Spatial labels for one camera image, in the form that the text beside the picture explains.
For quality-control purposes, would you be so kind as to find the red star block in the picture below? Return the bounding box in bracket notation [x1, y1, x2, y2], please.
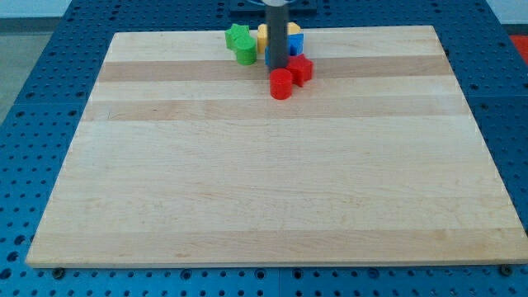
[286, 54, 314, 87]

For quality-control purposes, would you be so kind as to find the yellow block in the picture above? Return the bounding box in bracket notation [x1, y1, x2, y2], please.
[257, 22, 301, 54]

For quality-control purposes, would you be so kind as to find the red cylinder block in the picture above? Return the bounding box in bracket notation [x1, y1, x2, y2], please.
[269, 68, 293, 100]

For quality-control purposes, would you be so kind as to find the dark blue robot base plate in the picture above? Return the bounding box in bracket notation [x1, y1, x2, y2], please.
[226, 0, 318, 17]

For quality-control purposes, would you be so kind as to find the green star block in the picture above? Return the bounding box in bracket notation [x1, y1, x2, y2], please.
[224, 23, 249, 50]

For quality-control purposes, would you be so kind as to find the light wooden board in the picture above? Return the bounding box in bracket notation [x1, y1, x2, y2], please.
[26, 26, 527, 268]

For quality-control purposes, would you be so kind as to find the blue block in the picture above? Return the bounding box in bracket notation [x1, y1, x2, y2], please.
[288, 33, 304, 56]

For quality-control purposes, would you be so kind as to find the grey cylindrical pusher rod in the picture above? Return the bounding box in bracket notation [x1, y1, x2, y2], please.
[266, 7, 289, 71]

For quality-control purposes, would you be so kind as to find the green cylinder block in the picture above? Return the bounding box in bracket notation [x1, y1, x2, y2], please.
[234, 36, 257, 65]

